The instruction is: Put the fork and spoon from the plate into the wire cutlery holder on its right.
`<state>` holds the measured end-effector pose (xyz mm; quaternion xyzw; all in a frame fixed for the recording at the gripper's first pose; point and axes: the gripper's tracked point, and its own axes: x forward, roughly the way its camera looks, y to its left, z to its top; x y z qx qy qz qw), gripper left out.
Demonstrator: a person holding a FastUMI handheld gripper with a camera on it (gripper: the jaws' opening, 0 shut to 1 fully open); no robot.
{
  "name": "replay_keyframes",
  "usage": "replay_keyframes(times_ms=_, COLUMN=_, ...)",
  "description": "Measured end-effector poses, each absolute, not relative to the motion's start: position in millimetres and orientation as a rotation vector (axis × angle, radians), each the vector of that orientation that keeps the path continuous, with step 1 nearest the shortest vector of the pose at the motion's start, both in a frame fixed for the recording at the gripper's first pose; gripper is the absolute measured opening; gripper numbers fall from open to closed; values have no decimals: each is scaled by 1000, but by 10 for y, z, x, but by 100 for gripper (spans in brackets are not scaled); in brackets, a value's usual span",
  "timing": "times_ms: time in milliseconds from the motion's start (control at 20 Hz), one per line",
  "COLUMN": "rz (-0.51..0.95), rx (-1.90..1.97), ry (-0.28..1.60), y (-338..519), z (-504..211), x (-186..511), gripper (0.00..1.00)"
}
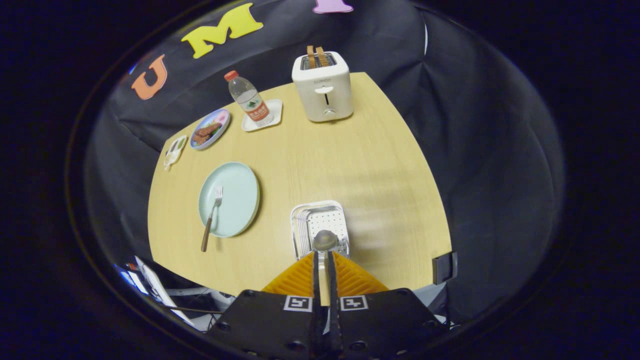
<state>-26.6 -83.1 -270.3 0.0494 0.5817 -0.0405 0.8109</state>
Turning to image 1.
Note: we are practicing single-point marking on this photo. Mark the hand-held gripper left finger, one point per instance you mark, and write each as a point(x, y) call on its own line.
point(318, 300)

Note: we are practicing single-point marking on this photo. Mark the light green plate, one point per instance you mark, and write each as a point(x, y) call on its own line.
point(237, 200)

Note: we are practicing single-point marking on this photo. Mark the small white printed dish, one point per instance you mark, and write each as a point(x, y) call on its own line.
point(175, 150)

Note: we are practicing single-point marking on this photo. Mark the patterned plate with food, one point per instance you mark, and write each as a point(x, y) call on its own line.
point(210, 130)

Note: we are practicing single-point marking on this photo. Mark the brown bread slice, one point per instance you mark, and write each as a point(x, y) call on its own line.
point(322, 56)
point(311, 57)

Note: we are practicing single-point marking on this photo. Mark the perforated metal tray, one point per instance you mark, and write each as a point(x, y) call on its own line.
point(330, 220)

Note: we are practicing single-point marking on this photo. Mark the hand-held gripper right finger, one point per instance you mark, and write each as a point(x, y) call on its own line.
point(333, 300)

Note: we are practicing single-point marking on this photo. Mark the white toaster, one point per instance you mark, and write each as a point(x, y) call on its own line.
point(310, 100)

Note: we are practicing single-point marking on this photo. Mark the black table edge clamp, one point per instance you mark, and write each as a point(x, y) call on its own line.
point(442, 269)

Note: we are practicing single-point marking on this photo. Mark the white square coaster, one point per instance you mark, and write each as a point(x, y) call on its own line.
point(276, 107)

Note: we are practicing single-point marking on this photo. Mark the white equipment frame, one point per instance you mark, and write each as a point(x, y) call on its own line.
point(155, 285)

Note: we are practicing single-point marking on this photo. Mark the clear water bottle red cap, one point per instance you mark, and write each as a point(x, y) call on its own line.
point(247, 100)

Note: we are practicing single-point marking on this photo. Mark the black backdrop cloth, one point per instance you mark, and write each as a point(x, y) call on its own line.
point(475, 150)

